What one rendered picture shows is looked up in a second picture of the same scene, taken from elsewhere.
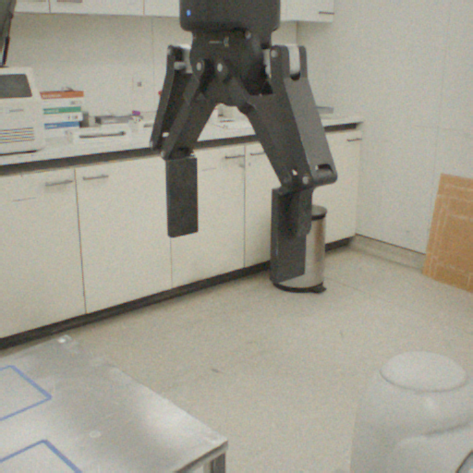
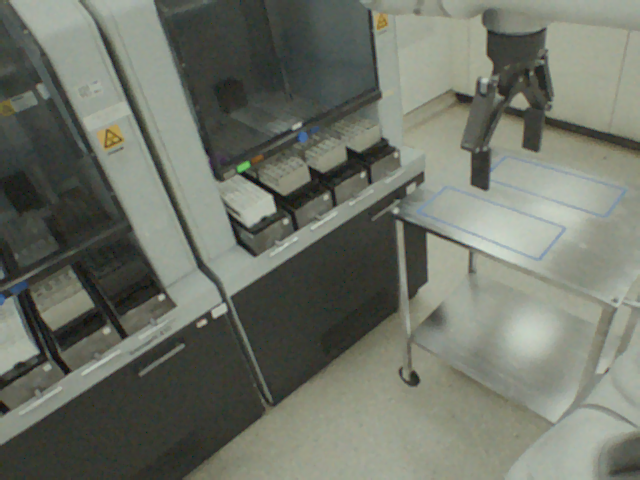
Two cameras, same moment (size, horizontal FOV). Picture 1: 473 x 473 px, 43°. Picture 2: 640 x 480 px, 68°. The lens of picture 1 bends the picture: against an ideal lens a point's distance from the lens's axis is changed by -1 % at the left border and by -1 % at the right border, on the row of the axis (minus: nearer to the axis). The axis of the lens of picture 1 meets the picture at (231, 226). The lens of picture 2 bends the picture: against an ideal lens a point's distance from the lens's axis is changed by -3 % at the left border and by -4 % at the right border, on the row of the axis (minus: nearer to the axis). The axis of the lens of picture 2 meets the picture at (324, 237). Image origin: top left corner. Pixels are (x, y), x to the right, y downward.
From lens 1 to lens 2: 73 cm
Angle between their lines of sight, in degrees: 85
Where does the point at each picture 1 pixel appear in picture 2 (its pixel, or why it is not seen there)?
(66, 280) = not seen: outside the picture
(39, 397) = (601, 212)
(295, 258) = (480, 180)
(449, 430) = (621, 393)
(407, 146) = not seen: outside the picture
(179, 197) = (528, 129)
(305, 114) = (475, 115)
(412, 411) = (621, 364)
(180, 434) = (606, 282)
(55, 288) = not seen: outside the picture
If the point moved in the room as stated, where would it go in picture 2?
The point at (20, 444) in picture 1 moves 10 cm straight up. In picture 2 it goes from (556, 221) to (562, 187)
